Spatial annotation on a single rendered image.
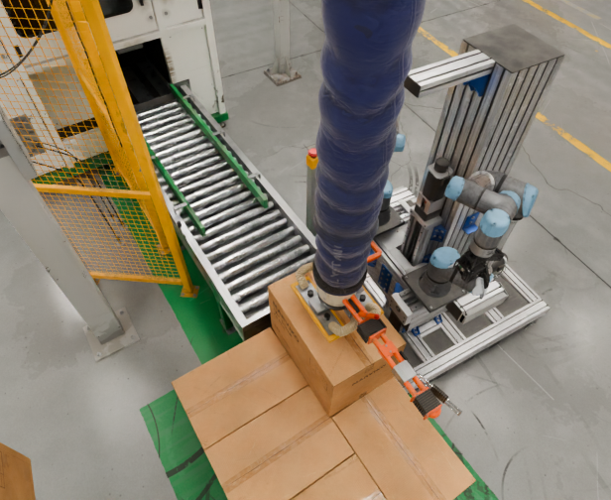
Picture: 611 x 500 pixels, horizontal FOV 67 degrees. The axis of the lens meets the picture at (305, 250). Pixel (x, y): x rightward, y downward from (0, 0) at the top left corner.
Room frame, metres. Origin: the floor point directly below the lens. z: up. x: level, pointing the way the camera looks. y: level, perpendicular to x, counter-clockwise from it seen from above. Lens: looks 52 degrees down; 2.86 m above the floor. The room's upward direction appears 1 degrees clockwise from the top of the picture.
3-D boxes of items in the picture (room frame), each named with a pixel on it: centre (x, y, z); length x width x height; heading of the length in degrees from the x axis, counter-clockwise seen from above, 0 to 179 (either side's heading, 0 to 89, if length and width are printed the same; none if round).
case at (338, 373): (1.11, -0.14, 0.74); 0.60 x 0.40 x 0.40; 32
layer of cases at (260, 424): (0.69, -0.06, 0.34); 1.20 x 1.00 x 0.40; 34
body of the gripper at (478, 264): (0.89, -0.55, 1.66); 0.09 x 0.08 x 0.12; 119
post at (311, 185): (2.16, -0.04, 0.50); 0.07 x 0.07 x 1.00; 34
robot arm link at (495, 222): (0.90, -0.56, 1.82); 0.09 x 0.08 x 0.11; 145
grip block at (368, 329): (0.90, -0.27, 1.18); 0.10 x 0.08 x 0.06; 121
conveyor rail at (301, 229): (2.56, 0.43, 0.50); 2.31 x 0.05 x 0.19; 34
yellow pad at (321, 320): (1.06, -0.06, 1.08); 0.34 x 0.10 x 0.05; 31
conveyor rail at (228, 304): (2.20, 0.98, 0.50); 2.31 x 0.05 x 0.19; 34
